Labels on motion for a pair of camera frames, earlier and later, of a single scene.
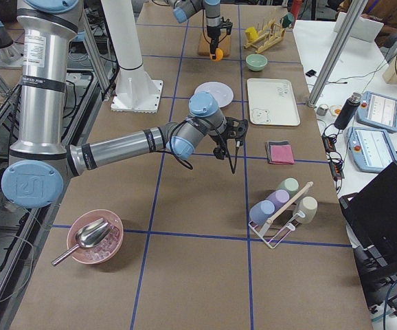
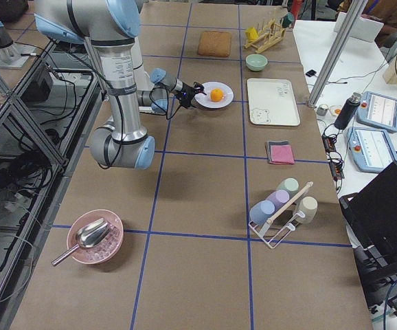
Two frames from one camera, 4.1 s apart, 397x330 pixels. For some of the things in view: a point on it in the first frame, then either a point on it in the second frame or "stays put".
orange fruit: [219, 55] to [217, 95]
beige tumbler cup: [309, 206] stays put
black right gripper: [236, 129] to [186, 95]
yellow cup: [251, 34] stays put
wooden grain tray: [204, 45] stays put
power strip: [334, 157] stays put
